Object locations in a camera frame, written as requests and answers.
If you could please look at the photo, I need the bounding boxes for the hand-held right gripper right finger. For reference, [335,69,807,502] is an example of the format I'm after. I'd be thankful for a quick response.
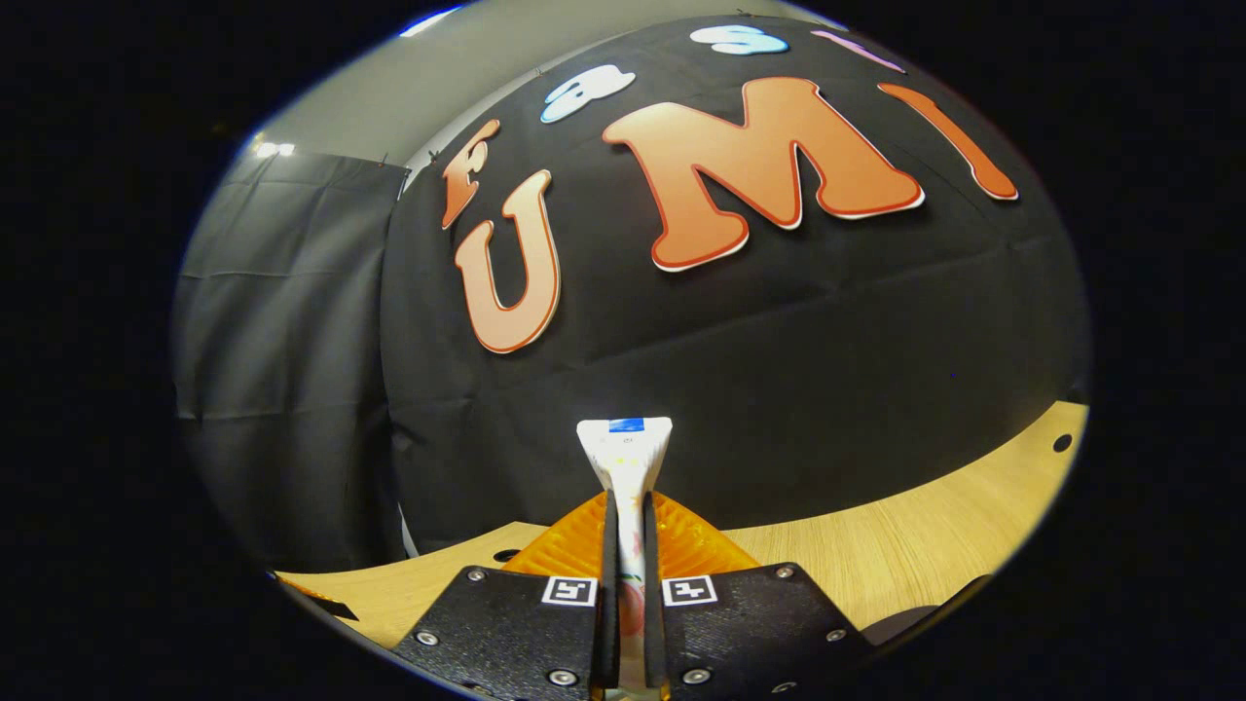
[642,492,872,697]

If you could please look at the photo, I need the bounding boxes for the black backdrop cloth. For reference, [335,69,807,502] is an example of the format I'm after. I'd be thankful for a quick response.
[380,15,1093,558]

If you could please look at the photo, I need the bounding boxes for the wooden desktop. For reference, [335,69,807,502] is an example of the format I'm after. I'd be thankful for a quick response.
[277,401,1089,651]

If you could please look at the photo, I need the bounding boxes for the white toothpaste tube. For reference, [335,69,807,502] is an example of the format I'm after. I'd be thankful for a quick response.
[576,417,675,694]

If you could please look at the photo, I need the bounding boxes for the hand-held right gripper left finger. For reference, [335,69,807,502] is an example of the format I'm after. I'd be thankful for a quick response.
[394,492,624,697]

